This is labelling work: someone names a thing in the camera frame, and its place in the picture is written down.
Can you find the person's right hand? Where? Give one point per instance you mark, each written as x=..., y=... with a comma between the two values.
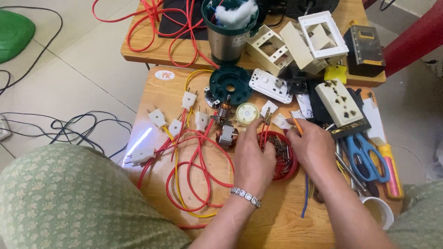
x=315, y=148

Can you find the person's left hand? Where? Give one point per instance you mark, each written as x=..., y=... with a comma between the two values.
x=252, y=162

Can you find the person's left fingers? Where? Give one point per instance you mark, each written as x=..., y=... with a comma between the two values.
x=254, y=129

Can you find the person's right fingers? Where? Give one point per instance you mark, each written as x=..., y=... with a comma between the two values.
x=301, y=129

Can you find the small white plug shell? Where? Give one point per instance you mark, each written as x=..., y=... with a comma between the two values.
x=268, y=107
x=281, y=121
x=297, y=114

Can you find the cream round plastic gear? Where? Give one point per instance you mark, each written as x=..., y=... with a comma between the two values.
x=246, y=113

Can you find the white thin plastic plate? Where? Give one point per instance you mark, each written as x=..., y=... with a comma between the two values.
x=304, y=103

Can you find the copper wound motor stator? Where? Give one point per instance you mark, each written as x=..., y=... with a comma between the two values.
x=227, y=135

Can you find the heap of metal screws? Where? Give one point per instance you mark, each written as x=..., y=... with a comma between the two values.
x=282, y=152

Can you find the copper motor rotor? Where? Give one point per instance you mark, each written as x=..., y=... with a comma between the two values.
x=222, y=112

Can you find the red round plastic lid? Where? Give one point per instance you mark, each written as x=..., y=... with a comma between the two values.
x=292, y=169

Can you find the burnt white multi socket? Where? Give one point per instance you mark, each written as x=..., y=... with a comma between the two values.
x=338, y=102

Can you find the white flat socket plate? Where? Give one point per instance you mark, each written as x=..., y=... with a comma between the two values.
x=271, y=85

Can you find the black plastic socket part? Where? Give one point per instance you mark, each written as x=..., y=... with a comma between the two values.
x=296, y=82

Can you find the black socket base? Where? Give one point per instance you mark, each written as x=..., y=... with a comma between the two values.
x=349, y=129

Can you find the dark green round base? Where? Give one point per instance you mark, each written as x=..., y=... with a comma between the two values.
x=231, y=85

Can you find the white two-pin plug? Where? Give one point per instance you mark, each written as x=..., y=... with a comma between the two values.
x=142, y=156
x=157, y=117
x=175, y=127
x=189, y=100
x=201, y=120

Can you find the yellow plastic piece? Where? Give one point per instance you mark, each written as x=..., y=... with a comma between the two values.
x=335, y=73

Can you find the metal pliers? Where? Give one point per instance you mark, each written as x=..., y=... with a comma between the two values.
x=351, y=173

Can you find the white card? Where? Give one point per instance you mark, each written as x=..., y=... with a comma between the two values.
x=374, y=121

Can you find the steel blender body green rim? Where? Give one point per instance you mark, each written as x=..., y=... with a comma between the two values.
x=228, y=38

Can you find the yellow pink screwdriver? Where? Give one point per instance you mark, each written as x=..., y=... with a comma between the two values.
x=391, y=173

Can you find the black yellow multimeter in wrap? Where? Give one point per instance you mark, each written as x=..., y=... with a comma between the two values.
x=365, y=50

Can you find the white cup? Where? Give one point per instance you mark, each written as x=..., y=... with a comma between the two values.
x=380, y=211

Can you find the white cotton wool wad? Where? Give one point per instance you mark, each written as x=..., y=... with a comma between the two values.
x=238, y=13

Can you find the black round appliance part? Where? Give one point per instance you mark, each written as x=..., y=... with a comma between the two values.
x=311, y=7

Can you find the black cloth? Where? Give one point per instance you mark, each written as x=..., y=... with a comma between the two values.
x=180, y=17

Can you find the person's right leg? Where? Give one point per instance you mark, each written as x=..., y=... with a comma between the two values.
x=420, y=218

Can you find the person's leg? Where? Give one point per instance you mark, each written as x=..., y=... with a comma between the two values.
x=76, y=200
x=420, y=218

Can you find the person's left leg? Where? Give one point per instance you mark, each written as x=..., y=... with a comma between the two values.
x=76, y=200

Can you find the white power strip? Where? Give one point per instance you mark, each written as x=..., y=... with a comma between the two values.
x=3, y=128

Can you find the green plastic object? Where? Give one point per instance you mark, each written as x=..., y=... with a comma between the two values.
x=14, y=34

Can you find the cream closed wall box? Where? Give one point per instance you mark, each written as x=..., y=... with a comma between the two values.
x=299, y=50

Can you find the cream open wall box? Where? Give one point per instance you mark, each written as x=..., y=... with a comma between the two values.
x=268, y=50

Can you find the white square socket frame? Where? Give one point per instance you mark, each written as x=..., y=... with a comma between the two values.
x=325, y=46

